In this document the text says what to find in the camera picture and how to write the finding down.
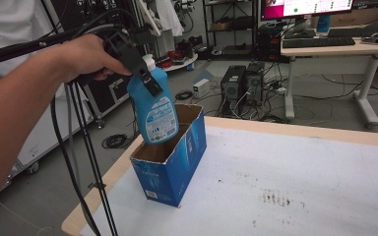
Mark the blue detergent bottle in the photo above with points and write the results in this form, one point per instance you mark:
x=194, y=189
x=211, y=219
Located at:
x=157, y=118

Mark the black flight case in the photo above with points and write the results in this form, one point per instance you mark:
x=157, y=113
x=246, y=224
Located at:
x=110, y=95

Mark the small white box device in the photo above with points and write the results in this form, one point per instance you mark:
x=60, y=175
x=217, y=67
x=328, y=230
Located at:
x=201, y=88

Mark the blue cardboard box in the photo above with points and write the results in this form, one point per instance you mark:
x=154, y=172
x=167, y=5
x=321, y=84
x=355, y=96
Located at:
x=180, y=170

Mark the person's left hand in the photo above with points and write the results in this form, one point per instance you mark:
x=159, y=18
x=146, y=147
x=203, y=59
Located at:
x=85, y=57

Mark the black computer tower green label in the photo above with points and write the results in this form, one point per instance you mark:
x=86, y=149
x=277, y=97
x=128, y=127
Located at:
x=233, y=88

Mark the white desk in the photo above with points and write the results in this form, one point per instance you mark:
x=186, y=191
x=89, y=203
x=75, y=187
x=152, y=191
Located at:
x=328, y=50

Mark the computer monitor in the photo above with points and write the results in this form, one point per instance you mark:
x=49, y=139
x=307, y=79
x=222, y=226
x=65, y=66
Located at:
x=308, y=8

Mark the round white table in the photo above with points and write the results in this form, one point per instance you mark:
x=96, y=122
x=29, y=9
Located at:
x=180, y=65

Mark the blue container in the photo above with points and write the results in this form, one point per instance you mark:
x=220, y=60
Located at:
x=323, y=23

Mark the black keyboard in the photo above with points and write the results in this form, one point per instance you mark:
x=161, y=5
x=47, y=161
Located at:
x=318, y=42
x=361, y=31

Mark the white table mat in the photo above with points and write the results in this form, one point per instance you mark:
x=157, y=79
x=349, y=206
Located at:
x=275, y=183

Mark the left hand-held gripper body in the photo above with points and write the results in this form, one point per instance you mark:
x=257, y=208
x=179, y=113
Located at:
x=124, y=49

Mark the black metal shelf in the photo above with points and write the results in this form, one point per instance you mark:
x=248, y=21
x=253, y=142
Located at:
x=229, y=29

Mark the hanging white cloth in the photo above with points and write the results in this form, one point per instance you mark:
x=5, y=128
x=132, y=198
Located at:
x=170, y=16

